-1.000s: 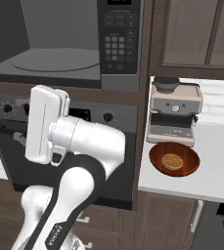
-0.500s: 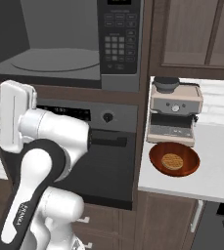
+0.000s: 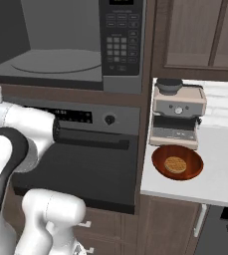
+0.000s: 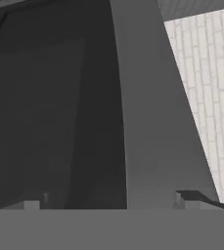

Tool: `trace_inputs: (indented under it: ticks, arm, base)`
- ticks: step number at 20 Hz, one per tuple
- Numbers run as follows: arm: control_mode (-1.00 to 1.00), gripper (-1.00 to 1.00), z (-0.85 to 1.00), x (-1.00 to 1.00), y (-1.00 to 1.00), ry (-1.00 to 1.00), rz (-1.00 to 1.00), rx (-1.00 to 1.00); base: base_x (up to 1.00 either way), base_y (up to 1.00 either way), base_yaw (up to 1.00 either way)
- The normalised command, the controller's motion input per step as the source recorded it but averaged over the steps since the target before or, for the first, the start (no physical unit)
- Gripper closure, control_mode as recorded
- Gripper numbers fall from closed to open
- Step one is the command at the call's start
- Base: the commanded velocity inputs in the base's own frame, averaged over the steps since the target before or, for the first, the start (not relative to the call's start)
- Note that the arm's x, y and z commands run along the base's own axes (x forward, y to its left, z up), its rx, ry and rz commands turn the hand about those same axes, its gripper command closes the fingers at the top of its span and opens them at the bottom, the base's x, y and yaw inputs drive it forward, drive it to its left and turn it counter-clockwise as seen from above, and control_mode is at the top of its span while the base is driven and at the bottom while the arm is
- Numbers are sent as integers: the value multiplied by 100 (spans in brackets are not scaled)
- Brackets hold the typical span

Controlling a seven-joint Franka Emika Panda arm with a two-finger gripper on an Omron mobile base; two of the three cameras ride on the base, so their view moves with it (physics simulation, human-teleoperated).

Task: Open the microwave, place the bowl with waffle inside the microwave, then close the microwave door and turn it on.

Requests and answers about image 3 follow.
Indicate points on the grey microwave oven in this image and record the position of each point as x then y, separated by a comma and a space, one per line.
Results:
122, 40

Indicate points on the black oven knob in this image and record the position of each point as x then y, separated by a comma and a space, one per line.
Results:
110, 120

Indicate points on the brown wooden drawer front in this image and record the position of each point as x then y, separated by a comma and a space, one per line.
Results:
109, 225
114, 249

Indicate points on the brown wooden bowl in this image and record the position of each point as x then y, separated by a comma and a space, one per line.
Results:
191, 166

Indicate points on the round golden waffle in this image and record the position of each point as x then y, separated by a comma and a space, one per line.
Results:
175, 165

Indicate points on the black dishwasher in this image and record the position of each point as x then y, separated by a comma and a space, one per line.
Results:
220, 235

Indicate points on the black built-in oven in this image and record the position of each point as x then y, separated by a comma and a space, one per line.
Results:
95, 166

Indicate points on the grey microwave turntable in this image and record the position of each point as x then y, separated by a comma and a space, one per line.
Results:
57, 61

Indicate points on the brown wooden cupboard door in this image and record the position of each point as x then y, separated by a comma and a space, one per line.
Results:
167, 229

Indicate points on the brown glass-front cupboard door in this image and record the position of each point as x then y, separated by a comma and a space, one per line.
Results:
198, 33

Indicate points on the black oven door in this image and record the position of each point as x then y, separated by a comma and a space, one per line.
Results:
92, 176

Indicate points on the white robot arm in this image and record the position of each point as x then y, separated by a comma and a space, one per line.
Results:
19, 123

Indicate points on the beige coffee machine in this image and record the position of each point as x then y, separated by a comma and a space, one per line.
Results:
178, 109

